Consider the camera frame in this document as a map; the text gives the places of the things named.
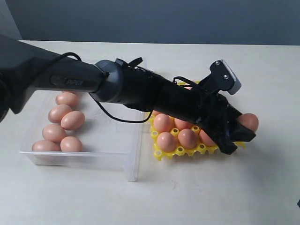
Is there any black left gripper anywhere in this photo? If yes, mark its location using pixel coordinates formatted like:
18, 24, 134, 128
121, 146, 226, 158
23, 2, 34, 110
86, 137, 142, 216
195, 94, 256, 155

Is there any brown egg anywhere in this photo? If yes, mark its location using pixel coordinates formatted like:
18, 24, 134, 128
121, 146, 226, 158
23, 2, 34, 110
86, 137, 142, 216
31, 140, 60, 161
157, 132, 177, 152
48, 104, 72, 123
199, 130, 216, 147
55, 92, 79, 107
60, 111, 85, 130
178, 128, 197, 150
153, 113, 173, 133
60, 136, 83, 152
237, 113, 259, 132
42, 124, 66, 143
152, 110, 160, 116
174, 118, 193, 131

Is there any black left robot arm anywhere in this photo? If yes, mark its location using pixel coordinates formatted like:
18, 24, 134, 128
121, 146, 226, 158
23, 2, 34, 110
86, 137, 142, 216
0, 36, 255, 155

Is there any yellow plastic egg tray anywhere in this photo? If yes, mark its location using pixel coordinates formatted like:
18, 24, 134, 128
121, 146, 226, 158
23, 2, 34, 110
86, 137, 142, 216
150, 81, 247, 162

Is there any clear plastic bin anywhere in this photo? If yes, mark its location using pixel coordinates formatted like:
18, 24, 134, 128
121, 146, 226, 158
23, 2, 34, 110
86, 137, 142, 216
20, 91, 143, 182

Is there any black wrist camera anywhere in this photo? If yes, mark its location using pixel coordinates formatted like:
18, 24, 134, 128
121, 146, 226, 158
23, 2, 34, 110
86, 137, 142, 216
198, 60, 241, 95

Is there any black cable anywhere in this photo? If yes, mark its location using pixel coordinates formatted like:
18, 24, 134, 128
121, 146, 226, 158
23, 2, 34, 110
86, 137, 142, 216
90, 93, 153, 124

